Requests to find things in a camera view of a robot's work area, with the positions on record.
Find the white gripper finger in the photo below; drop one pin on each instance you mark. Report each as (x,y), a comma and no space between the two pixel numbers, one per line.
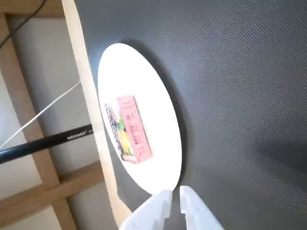
(148,215)
(196,213)

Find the colourful pink candy box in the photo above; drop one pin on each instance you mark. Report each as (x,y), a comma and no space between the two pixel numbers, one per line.
(134,124)

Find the white paper dish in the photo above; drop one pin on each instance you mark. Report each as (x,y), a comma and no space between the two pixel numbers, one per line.
(148,79)

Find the dark grey textured mat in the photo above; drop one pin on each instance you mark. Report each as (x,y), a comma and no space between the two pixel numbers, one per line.
(239,95)

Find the black Neewer stand pole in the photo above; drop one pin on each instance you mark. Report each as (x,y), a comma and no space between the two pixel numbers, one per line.
(48,141)

